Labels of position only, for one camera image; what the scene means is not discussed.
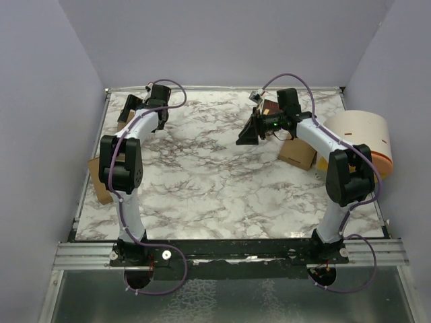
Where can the folded brown cardboard box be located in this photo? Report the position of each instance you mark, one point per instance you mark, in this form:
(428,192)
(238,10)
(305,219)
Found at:
(297,153)

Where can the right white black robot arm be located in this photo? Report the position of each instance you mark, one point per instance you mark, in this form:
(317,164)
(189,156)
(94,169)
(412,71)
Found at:
(350,173)

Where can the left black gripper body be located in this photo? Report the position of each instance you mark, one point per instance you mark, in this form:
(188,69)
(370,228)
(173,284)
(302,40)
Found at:
(146,101)

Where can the black mounting rail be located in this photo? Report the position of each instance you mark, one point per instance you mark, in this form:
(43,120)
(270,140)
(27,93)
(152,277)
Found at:
(225,259)

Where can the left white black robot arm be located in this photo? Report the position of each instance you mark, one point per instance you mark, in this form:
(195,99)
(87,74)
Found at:
(120,158)

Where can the small cardboard piece left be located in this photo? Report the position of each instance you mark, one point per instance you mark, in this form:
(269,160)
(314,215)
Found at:
(103,195)

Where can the dark orange paperback book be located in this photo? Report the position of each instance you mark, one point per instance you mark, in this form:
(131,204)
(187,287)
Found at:
(268,107)

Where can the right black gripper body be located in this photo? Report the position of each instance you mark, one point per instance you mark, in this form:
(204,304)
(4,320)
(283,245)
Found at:
(269,123)

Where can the white orange tape dispenser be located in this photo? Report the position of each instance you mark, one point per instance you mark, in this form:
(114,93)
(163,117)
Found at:
(361,127)

